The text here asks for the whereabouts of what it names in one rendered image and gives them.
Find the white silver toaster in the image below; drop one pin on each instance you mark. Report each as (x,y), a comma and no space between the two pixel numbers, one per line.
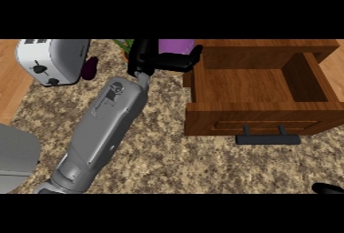
(49,57)

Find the wooden drawer front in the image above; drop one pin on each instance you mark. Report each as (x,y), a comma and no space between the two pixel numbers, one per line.
(264,116)

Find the brown wooden cabinet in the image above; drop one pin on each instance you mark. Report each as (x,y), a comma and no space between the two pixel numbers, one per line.
(251,50)

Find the open wooden drawer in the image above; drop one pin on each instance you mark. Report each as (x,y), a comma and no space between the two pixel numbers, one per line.
(247,86)

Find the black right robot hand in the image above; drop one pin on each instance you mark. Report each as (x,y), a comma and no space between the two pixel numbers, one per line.
(329,189)

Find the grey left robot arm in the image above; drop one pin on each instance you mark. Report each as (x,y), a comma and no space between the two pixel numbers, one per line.
(106,121)

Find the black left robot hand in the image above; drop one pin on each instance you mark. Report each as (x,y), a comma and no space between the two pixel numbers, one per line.
(171,61)

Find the dark purple eggplant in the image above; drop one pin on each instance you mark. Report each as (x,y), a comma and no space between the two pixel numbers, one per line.
(89,69)

